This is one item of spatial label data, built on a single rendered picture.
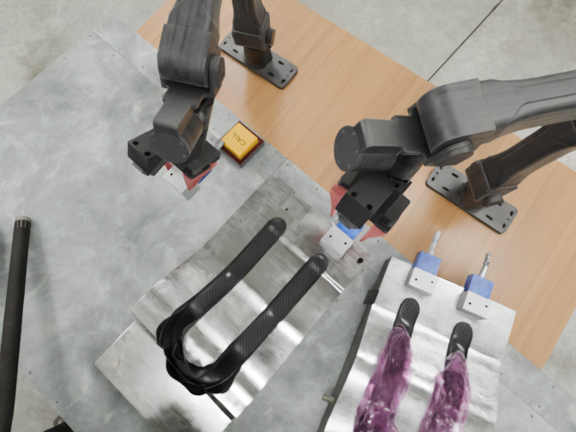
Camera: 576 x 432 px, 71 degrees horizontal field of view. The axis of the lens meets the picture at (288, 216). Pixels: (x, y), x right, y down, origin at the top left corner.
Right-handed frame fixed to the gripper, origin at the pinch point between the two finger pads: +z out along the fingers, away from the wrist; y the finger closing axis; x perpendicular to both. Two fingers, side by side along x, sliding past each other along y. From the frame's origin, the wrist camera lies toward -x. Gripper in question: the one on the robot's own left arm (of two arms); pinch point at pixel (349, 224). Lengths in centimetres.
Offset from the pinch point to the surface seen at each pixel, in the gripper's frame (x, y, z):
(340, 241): 3.7, 0.5, 8.4
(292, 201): 7.4, -12.6, 12.5
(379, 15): 155, -62, 27
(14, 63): 35, -174, 96
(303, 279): -2.9, -0.3, 16.3
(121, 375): -33, -14, 36
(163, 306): -23.4, -15.2, 21.8
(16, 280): -35, -42, 37
